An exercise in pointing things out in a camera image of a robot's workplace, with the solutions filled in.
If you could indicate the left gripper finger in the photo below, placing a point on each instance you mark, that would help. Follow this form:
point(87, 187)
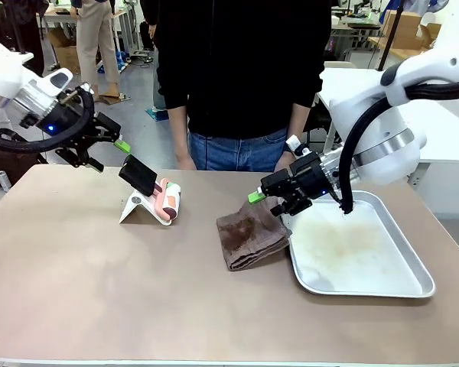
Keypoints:
point(80, 157)
point(107, 128)

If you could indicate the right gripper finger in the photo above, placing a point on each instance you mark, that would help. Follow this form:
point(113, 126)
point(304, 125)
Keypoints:
point(292, 206)
point(271, 185)

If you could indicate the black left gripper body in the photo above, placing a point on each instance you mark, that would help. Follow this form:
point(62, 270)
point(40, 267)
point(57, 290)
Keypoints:
point(61, 122)

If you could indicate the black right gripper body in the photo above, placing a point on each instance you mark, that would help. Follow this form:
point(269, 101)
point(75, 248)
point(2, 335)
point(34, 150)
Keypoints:
point(310, 176)

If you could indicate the brown cloth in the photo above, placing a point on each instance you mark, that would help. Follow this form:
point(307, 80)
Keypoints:
point(248, 237)

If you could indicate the person's left forearm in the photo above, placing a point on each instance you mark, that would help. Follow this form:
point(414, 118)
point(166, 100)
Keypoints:
point(298, 118)

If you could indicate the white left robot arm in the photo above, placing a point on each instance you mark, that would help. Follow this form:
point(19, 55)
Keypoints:
point(0, 76)

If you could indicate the person's right forearm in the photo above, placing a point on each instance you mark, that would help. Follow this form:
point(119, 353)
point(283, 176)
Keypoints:
point(178, 130)

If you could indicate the person's left hand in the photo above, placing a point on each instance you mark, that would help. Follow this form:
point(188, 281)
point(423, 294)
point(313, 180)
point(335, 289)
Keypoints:
point(281, 164)

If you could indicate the person's right hand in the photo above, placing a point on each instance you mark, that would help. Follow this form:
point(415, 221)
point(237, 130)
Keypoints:
point(185, 163)

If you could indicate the teal floor mat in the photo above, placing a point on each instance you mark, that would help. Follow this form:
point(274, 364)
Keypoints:
point(157, 113)

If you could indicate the open cardboard box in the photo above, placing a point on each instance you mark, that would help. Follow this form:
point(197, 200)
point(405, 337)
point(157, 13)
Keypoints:
point(67, 57)

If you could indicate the white paper towel roll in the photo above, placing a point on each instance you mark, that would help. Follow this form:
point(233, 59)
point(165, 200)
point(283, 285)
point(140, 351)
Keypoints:
point(132, 208)

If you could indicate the silver metal cylinder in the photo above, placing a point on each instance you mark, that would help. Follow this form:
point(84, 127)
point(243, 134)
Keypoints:
point(2, 179)

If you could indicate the silver metal tray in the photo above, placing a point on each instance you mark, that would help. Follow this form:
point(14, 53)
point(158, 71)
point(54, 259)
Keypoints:
point(367, 248)

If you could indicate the person in beige trousers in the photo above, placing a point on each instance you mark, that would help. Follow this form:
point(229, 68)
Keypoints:
point(93, 42)

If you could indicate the person in dark clothes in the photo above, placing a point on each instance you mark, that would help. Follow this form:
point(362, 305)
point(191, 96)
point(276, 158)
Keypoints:
point(30, 34)

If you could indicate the person in black hoodie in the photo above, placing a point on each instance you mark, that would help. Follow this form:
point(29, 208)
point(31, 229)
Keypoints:
point(245, 76)

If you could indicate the black stand pole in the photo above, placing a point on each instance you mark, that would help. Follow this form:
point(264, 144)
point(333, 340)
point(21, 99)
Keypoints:
point(388, 42)

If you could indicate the closed cardboard box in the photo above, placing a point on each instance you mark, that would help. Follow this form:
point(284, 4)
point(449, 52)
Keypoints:
point(405, 30)

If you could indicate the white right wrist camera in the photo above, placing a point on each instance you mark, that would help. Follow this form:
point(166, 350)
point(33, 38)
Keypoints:
point(293, 143)

